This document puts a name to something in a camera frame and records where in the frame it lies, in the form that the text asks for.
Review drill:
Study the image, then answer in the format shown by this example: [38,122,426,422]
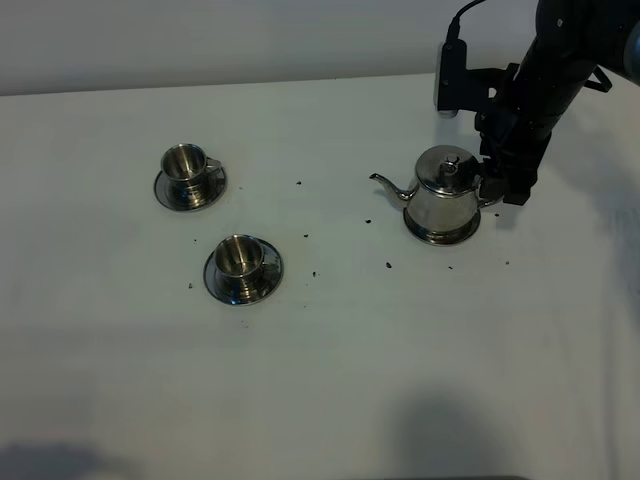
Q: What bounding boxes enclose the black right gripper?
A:
[477,63,549,205]

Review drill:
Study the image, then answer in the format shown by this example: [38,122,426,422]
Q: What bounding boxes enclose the stainless steel teapot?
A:
[369,145,502,246]

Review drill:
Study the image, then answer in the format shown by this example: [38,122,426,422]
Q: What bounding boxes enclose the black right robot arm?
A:
[476,1,639,206]

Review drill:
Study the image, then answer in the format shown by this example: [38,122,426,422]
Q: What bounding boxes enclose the near stainless steel teacup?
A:
[213,234,281,282]

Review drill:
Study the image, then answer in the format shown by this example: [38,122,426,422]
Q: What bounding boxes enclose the stainless steel teacup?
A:
[160,143,222,190]
[213,234,281,282]

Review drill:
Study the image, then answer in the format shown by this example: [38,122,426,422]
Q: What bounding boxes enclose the far stainless steel teacup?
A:
[160,143,222,190]

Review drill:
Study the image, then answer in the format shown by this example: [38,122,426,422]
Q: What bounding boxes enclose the near steel saucer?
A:
[203,242,284,306]

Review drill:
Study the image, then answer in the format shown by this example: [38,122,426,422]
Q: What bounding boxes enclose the steel saucer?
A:
[203,242,284,306]
[154,167,227,212]

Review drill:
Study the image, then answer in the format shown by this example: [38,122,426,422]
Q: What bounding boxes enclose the far steel saucer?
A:
[154,167,227,212]

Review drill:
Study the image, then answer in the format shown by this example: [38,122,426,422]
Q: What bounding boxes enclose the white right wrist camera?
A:
[434,39,467,119]

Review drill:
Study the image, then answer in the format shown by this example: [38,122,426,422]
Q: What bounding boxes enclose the black right camera cable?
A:
[447,0,486,46]

